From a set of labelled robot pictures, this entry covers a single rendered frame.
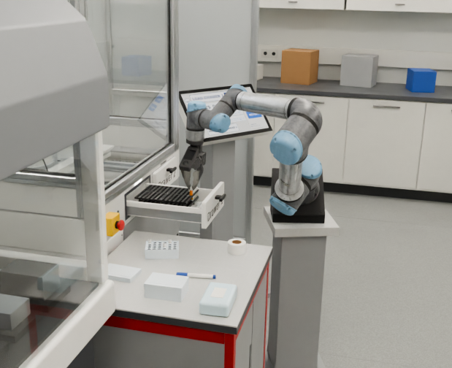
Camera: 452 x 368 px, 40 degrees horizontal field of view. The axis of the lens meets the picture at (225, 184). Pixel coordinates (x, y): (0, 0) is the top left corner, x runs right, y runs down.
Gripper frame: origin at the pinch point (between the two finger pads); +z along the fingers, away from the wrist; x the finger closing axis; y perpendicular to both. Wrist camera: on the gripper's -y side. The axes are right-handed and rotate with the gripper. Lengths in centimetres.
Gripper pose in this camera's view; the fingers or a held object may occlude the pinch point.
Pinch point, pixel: (190, 187)
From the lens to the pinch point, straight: 254.7
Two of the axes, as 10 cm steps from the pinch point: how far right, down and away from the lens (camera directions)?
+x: -9.6, -1.6, 2.4
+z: -0.6, 9.4, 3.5
